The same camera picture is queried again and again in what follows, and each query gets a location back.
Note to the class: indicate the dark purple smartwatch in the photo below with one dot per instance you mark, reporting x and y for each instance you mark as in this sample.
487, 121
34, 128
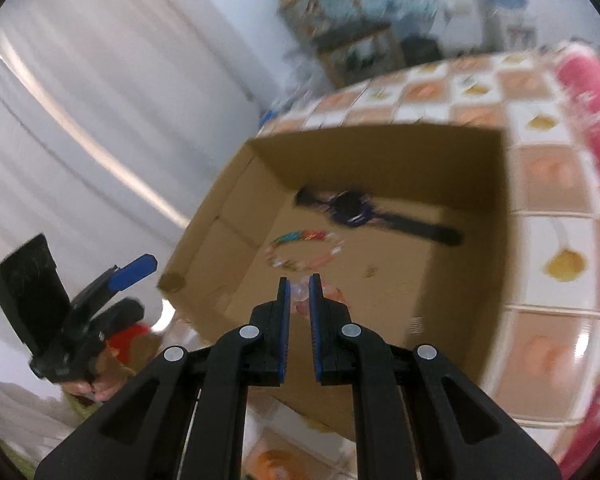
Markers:
352, 210

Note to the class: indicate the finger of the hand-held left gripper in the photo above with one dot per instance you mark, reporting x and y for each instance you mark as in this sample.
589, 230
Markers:
132, 270
122, 312

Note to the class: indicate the pink floral blanket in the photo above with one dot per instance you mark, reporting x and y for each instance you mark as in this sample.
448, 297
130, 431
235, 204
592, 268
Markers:
590, 90

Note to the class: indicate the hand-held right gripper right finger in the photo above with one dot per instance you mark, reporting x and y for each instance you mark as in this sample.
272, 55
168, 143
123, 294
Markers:
316, 330

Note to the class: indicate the wooden chair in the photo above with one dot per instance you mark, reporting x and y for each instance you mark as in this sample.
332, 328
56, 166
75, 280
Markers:
350, 40

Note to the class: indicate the brown cardboard box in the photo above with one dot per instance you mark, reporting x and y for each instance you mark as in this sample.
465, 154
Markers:
430, 170

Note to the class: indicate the person's left hand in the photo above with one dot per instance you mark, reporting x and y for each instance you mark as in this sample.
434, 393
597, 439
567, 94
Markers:
102, 377

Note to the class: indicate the gold earring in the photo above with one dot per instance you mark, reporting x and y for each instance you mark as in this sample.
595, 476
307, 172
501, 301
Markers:
369, 272

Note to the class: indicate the white curtain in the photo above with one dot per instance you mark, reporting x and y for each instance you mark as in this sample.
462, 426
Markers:
105, 110

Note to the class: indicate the small silver hair comb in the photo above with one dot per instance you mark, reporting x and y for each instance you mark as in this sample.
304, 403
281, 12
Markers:
416, 325

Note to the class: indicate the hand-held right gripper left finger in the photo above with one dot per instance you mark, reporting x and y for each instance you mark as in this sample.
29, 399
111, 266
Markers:
283, 330

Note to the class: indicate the leaf and coffee print mat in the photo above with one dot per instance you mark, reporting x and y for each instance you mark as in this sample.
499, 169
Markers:
550, 260

